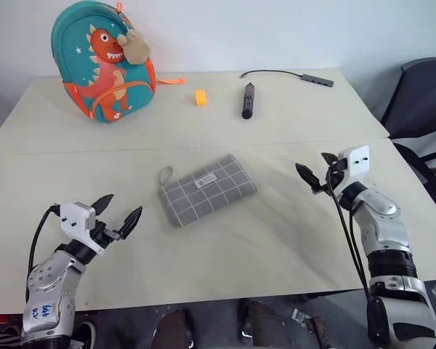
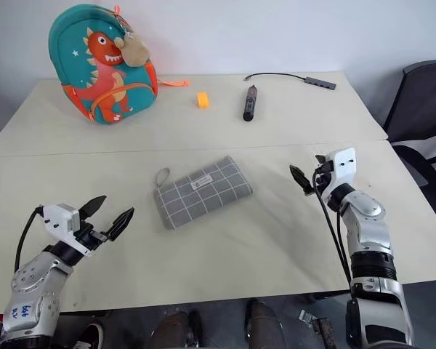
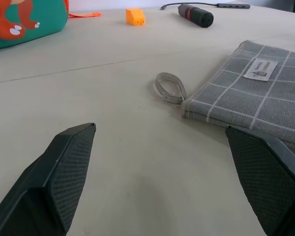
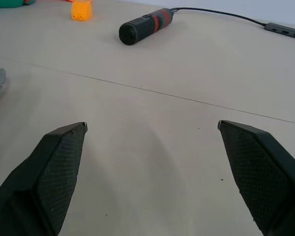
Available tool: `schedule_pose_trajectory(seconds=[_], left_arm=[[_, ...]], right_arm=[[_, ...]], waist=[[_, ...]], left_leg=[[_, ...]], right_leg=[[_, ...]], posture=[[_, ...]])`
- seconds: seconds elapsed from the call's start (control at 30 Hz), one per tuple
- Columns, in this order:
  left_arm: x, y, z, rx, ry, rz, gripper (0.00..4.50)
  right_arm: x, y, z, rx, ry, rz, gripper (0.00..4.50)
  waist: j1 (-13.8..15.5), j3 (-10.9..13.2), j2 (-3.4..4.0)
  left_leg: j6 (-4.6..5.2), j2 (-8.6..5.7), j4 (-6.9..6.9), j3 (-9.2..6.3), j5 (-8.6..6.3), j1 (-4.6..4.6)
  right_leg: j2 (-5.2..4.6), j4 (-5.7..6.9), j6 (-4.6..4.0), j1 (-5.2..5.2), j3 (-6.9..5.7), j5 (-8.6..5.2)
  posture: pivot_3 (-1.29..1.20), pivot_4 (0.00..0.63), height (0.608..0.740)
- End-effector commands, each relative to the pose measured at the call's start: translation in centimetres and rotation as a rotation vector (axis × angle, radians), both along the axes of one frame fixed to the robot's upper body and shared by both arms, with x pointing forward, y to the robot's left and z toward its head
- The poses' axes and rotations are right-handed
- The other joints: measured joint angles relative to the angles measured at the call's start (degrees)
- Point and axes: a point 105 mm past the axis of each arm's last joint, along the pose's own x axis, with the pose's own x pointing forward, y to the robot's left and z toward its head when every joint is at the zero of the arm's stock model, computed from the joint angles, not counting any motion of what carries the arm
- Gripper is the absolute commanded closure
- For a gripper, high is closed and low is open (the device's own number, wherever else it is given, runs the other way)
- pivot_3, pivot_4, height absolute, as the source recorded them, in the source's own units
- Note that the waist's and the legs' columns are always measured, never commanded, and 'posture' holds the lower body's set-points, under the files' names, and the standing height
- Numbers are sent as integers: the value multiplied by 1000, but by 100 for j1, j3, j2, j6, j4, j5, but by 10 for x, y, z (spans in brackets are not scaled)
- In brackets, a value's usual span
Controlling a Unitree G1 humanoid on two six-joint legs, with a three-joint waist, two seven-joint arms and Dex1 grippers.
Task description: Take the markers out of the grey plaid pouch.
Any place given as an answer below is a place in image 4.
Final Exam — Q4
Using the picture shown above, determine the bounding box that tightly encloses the teal dinosaur backpack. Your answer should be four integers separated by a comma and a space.
0, 0, 73, 9

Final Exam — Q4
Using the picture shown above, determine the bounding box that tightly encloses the orange plastic block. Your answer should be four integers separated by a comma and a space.
70, 0, 93, 21

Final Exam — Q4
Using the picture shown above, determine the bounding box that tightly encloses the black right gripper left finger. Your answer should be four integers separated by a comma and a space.
0, 121, 89, 236

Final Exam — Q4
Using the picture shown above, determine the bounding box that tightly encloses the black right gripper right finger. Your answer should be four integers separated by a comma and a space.
217, 119, 295, 236

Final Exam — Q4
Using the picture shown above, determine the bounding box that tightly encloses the black marker pen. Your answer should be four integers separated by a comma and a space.
118, 7, 176, 46

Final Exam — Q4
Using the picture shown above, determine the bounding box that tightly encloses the grey USB hub with cable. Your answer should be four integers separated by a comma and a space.
170, 6, 295, 41

